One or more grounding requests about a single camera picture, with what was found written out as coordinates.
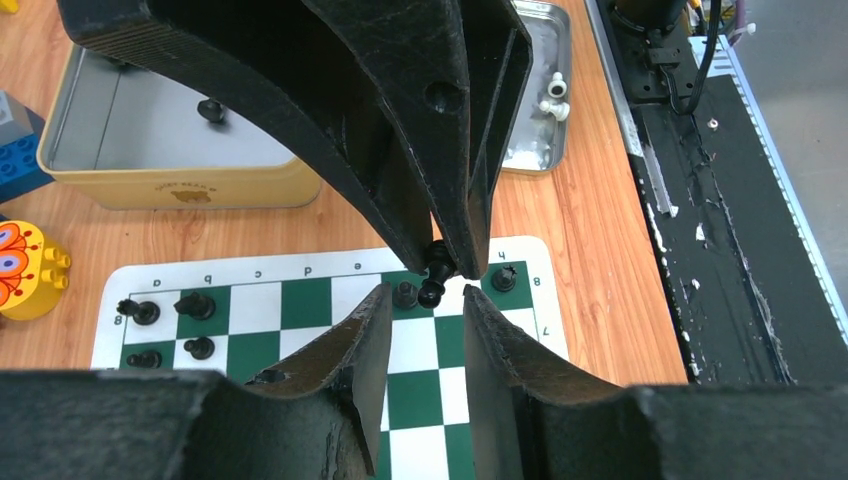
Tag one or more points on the black bishop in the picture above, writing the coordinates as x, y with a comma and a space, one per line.
440, 268

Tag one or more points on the black piece at h file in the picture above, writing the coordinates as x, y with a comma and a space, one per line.
504, 279

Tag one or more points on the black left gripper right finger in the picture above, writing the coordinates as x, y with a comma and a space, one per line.
534, 415

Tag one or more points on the grey blue brick stack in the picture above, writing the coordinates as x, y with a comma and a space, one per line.
21, 131

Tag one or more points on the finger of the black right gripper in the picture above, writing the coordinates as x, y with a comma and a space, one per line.
279, 66
449, 76

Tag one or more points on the toy block car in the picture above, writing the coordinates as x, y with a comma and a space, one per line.
34, 271

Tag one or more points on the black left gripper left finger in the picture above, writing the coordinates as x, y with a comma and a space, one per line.
314, 415

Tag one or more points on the black pawn by corner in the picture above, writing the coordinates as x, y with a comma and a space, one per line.
148, 359

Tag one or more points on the black pawn in tin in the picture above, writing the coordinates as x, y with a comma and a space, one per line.
211, 110

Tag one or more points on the black rook corner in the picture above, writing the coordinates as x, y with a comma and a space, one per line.
142, 313

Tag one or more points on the metal tin with black pieces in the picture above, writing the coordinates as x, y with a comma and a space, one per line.
133, 140

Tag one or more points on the green white chess mat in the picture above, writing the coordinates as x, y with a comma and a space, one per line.
268, 307

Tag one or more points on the black pawn lying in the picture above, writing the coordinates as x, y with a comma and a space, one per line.
405, 295

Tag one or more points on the black knight piece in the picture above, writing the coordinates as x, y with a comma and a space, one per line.
197, 306

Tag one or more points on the metal tin lid tray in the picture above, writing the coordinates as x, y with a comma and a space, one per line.
539, 137

